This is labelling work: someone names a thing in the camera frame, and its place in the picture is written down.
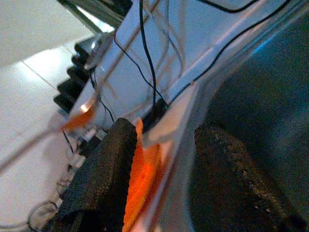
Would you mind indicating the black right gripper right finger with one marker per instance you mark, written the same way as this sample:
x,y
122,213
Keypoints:
x,y
229,188

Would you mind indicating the black inline adapter box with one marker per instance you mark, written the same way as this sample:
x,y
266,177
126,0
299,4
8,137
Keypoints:
x,y
155,113

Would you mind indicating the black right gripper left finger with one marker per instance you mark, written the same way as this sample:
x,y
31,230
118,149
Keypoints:
x,y
101,174

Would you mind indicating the orange bowl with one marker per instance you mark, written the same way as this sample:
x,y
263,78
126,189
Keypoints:
x,y
142,183

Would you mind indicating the stainless steel sink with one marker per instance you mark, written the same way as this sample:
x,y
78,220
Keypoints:
x,y
265,96

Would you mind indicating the flat silver device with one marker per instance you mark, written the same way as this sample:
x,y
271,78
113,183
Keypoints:
x,y
95,52

